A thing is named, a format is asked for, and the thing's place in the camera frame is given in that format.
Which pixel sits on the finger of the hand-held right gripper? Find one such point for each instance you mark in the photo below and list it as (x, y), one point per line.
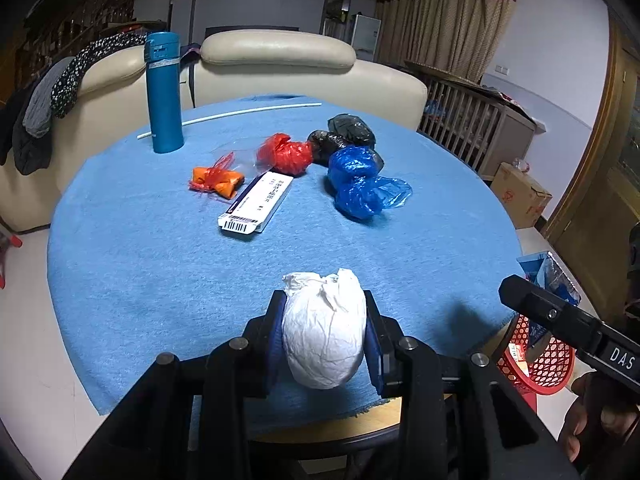
(540, 305)

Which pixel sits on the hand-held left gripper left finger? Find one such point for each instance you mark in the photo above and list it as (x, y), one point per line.
(275, 355)

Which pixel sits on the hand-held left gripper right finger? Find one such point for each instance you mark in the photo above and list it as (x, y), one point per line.
(373, 355)

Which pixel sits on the white plastic bag bundle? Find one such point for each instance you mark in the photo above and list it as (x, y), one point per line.
(322, 335)

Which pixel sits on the red plastic basket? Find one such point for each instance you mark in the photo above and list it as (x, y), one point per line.
(550, 370)

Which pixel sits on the white barcode box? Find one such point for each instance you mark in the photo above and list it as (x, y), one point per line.
(257, 200)

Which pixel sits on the orange peel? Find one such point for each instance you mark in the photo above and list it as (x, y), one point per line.
(225, 182)

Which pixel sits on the blue plastic bag bundle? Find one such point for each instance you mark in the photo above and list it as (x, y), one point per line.
(355, 175)

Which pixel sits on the red plastic bag ball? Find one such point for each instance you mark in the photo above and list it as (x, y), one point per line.
(290, 157)

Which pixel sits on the black plastic bag ball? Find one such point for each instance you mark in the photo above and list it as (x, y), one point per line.
(352, 130)
(322, 145)

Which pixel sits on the person's right hand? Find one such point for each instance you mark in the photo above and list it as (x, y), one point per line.
(575, 425)

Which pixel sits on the blue snack packet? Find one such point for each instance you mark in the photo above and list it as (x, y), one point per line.
(545, 272)

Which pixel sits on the cardboard box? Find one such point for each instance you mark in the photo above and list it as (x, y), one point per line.
(520, 195)

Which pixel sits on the blue tablecloth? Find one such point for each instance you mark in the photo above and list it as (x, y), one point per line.
(150, 260)

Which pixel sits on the wooden crib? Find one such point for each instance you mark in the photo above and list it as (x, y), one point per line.
(475, 125)

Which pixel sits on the clear plastic packaging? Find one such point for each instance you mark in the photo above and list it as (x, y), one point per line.
(245, 162)

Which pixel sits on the thin white rod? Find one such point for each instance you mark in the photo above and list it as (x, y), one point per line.
(310, 104)

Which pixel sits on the blue thermos bottle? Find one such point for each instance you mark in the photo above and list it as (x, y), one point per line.
(164, 100)

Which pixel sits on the red plastic stool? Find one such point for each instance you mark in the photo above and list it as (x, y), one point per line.
(15, 241)

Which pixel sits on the beige curtains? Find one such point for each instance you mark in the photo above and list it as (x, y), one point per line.
(440, 25)

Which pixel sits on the cream leather sofa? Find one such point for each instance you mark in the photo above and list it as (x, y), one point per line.
(275, 55)

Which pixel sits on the dark garment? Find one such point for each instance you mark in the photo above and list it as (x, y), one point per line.
(30, 155)

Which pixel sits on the white standing air conditioner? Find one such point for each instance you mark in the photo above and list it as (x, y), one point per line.
(366, 35)

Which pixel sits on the grey garment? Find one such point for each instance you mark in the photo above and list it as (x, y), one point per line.
(40, 105)

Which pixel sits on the black polka dot garment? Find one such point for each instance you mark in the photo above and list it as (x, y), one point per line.
(75, 70)

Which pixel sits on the wooden staircase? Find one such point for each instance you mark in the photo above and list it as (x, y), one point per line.
(75, 15)

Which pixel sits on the wooden door frame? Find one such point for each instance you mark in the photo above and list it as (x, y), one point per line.
(595, 160)

